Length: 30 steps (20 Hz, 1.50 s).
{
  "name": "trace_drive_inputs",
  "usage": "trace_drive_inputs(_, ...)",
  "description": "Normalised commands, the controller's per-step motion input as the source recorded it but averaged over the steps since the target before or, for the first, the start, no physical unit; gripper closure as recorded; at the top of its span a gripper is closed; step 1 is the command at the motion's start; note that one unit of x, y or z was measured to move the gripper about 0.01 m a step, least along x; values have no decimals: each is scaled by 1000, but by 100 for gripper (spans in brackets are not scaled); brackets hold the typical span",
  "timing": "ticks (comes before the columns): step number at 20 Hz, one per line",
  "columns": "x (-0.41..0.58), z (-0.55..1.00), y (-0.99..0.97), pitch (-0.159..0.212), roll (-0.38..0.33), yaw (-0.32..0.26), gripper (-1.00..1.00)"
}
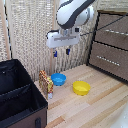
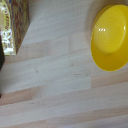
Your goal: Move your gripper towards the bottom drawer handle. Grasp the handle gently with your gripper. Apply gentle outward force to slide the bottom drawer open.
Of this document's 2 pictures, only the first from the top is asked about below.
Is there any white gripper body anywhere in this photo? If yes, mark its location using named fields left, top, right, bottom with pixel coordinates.
left=46, top=28, right=81, bottom=50

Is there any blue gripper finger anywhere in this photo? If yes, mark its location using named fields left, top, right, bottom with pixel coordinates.
left=52, top=48, right=59, bottom=59
left=65, top=48, right=72, bottom=56

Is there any silver handle of bottom drawer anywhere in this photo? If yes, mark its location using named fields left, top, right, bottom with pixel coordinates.
left=96, top=55, right=122, bottom=65

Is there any silver handle of drawer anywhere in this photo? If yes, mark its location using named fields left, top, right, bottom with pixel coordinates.
left=96, top=55, right=122, bottom=65
left=105, top=28, right=128, bottom=36

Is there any brown drawer with long handle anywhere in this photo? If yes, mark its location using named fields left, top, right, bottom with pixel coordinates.
left=88, top=42, right=128, bottom=81

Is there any dark brown drawer cabinet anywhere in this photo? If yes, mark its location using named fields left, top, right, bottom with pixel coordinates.
left=86, top=9, right=128, bottom=83

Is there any blue bowl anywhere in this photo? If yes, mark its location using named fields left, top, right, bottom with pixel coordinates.
left=50, top=72, right=68, bottom=87

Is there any patterned orange snack box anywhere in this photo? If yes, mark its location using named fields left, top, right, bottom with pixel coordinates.
left=38, top=69, right=55, bottom=100

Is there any yellow bowl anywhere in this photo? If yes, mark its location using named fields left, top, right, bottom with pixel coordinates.
left=72, top=80, right=92, bottom=97

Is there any black fabric storage box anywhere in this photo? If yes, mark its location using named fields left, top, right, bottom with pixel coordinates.
left=0, top=58, right=49, bottom=128

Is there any black cable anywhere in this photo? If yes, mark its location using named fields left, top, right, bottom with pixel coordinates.
left=79, top=13, right=128, bottom=36

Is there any brown drawer with short handle view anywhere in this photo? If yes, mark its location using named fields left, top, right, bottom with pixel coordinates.
left=93, top=28, right=128, bottom=51

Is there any silver handle of middle drawer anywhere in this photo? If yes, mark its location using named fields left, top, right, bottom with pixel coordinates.
left=105, top=28, right=128, bottom=36

